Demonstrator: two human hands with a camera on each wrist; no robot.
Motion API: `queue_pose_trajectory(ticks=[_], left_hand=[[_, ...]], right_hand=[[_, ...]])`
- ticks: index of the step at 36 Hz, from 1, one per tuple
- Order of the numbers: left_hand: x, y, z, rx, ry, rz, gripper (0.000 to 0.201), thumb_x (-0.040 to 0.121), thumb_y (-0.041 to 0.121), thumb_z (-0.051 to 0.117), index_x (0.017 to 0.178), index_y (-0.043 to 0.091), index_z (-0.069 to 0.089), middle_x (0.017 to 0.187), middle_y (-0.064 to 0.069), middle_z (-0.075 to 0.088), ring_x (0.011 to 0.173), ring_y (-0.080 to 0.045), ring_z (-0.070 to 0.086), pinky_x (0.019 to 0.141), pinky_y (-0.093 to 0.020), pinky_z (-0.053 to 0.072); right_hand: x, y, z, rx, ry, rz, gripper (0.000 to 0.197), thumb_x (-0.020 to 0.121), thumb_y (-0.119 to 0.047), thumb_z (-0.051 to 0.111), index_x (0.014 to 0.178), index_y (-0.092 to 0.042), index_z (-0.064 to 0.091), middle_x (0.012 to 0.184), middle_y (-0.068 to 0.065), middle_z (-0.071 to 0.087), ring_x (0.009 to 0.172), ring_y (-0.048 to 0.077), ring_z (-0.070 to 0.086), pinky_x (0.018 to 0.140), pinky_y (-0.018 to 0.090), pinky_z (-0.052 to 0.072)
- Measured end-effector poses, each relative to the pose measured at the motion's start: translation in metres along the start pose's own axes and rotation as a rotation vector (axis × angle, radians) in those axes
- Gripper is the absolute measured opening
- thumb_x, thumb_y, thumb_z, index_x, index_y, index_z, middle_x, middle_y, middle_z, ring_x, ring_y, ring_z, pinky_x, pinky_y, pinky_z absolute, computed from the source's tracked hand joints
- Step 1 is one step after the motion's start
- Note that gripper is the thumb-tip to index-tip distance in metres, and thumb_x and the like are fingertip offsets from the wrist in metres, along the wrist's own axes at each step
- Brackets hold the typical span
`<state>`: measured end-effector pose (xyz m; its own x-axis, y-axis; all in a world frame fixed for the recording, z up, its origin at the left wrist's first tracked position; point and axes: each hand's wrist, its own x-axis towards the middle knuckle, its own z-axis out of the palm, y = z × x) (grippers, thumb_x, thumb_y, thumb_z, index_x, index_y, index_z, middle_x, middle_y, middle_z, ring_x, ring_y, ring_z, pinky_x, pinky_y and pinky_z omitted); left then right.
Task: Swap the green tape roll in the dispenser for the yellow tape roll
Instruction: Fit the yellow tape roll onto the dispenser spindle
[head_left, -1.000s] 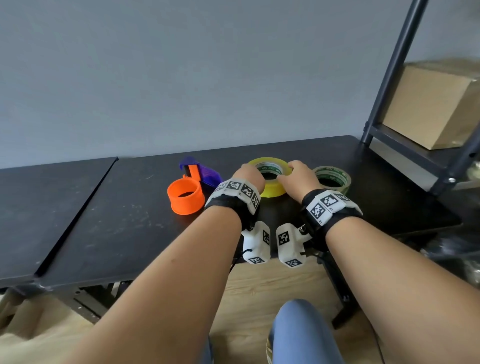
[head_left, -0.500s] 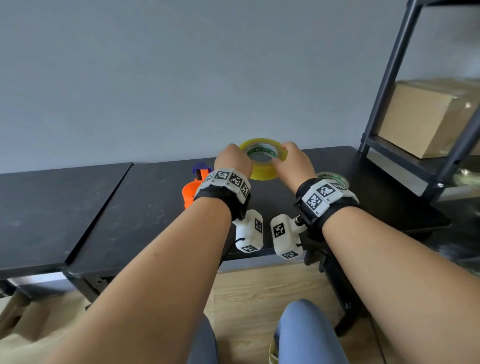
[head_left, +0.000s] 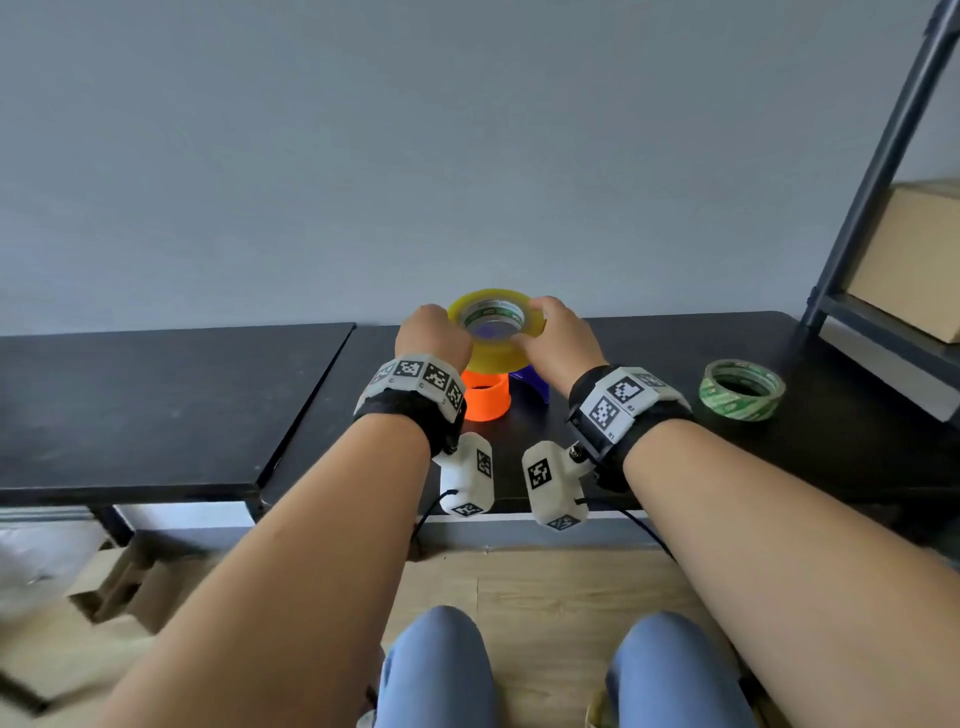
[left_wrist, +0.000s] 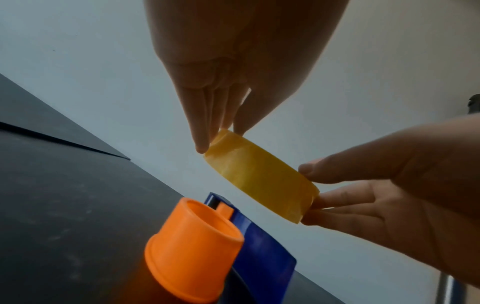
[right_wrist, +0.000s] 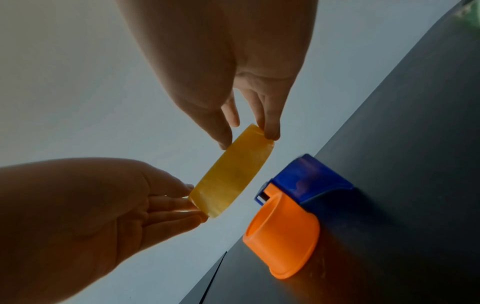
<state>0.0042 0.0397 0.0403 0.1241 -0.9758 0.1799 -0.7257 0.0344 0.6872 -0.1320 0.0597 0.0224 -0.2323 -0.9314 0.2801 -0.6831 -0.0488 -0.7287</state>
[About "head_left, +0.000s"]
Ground person's right hand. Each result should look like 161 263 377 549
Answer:
512 296 609 399

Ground person's left hand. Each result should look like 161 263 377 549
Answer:
395 303 475 374

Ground yellow clear tape roll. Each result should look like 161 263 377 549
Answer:
447 288 549 374

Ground person's right forearm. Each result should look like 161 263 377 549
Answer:
622 418 960 728

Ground person's left forearm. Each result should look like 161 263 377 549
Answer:
96 411 434 728

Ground blue tape dispenser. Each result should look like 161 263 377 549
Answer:
508 363 552 404

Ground left wristband with markers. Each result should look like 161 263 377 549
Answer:
352 352 468 459

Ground wristband with markers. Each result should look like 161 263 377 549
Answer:
352 352 468 459
565 365 696 495

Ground orange tape roll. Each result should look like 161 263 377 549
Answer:
459 369 513 423

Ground right wristband with markers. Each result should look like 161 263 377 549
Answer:
565 365 696 495

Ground green tape roll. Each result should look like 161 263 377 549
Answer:
699 358 786 423

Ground long black table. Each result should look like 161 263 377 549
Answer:
258 310 960 560

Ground small black table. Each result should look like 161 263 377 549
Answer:
0 322 358 547

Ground person's left leg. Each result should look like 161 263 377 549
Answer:
373 606 499 728

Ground person's leg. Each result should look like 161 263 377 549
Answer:
604 610 760 728
373 606 499 728

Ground person's right leg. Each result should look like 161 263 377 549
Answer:
604 610 760 728

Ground black metal shelf rack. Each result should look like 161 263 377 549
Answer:
800 0 960 430

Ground brown cardboard box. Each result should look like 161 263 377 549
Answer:
845 178 960 345

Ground flattened cardboard boxes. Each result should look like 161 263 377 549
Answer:
0 525 252 728

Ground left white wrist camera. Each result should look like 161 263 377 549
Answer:
438 432 495 518

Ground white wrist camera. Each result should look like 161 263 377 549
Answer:
522 441 591 532
438 432 495 518

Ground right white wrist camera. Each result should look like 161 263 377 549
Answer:
522 441 591 532

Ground left black camera cable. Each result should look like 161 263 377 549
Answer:
409 489 459 561

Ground black camera cable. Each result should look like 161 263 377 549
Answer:
409 489 459 561
573 498 678 565

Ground right black camera cable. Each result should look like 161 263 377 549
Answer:
573 498 678 565

